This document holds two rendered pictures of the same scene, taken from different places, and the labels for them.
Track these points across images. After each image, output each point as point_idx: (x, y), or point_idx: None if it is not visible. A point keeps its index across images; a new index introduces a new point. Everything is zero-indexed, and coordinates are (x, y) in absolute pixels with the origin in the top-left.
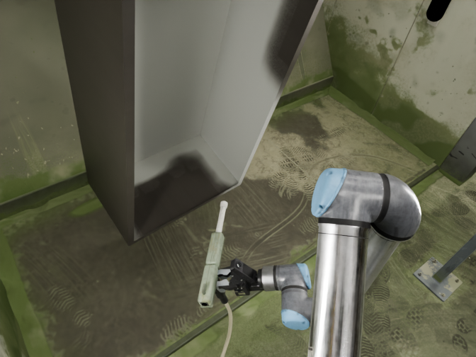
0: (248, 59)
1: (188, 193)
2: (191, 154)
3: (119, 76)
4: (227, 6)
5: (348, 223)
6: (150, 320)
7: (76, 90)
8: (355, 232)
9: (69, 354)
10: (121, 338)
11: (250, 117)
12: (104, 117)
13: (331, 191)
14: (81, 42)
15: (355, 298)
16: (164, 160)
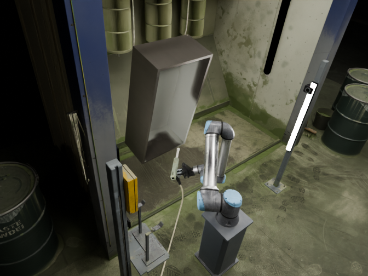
0: (185, 93)
1: (164, 146)
2: (164, 132)
3: (151, 98)
4: (177, 75)
5: (212, 133)
6: (149, 200)
7: (131, 104)
8: (214, 135)
9: None
10: None
11: (187, 114)
12: (142, 111)
13: (207, 125)
14: (138, 90)
15: (214, 151)
16: (153, 134)
